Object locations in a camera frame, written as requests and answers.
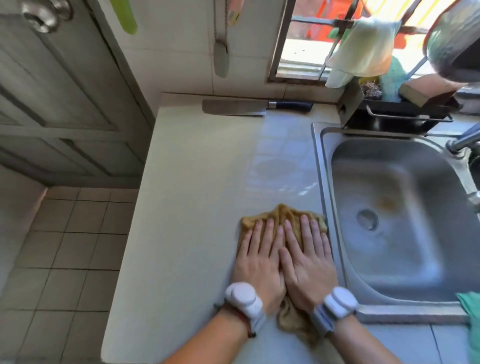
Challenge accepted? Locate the white wrist tracker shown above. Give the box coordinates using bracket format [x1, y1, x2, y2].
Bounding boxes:
[224, 282, 268, 335]
[309, 286, 359, 339]

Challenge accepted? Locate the brown sponge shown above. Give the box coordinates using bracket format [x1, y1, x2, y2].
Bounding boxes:
[398, 73, 466, 108]

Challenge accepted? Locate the person's left forearm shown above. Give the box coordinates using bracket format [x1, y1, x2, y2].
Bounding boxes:
[161, 308, 256, 364]

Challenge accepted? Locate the metal faucet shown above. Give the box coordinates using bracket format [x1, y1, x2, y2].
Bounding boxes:
[445, 123, 480, 155]

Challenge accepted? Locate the metal door knob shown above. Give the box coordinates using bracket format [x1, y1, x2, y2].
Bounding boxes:
[20, 0, 74, 34]

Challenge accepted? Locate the steel wool scrubber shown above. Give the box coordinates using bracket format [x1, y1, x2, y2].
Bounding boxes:
[360, 79, 383, 100]

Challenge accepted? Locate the metal bowl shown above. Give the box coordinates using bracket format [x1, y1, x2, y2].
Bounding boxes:
[422, 0, 480, 84]

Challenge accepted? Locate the green cloth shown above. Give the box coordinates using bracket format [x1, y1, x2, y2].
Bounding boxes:
[456, 291, 480, 364]

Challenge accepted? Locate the pale hanging rag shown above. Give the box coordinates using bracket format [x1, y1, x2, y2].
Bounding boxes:
[325, 16, 403, 89]

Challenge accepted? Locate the pink hanging utensil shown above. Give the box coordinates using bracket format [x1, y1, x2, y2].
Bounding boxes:
[226, 0, 245, 26]

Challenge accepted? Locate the green hanging utensil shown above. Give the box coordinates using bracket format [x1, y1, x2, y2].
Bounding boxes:
[108, 0, 139, 36]

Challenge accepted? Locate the person's right forearm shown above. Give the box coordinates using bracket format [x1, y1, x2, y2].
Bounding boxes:
[330, 315, 403, 364]

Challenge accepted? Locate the teal scrub cloth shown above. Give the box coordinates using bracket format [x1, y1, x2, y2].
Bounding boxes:
[379, 55, 409, 103]

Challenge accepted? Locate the grey hanging utensil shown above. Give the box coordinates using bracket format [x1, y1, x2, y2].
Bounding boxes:
[212, 0, 230, 79]

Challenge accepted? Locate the stainless steel sink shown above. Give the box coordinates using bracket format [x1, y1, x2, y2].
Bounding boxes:
[311, 122, 480, 325]

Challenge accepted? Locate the brown bead bracelet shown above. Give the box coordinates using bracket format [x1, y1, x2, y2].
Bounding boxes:
[220, 303, 257, 339]

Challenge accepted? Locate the tan cleaning cloth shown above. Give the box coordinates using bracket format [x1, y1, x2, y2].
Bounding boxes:
[237, 203, 329, 345]

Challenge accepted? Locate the person's right hand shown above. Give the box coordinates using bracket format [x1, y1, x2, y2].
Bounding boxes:
[279, 215, 340, 314]

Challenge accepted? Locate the person's left hand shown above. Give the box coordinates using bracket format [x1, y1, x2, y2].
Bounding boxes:
[229, 218, 288, 316]

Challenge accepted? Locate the black sink caddy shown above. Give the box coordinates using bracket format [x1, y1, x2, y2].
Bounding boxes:
[337, 78, 461, 135]

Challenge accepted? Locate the grey panelled door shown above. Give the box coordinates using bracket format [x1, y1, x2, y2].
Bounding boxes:
[0, 0, 156, 189]

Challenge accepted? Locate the window frame with bars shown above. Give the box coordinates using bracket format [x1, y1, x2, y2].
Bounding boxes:
[267, 0, 480, 85]

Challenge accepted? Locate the cleaver with dark handle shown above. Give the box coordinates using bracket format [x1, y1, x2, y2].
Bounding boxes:
[202, 98, 314, 116]

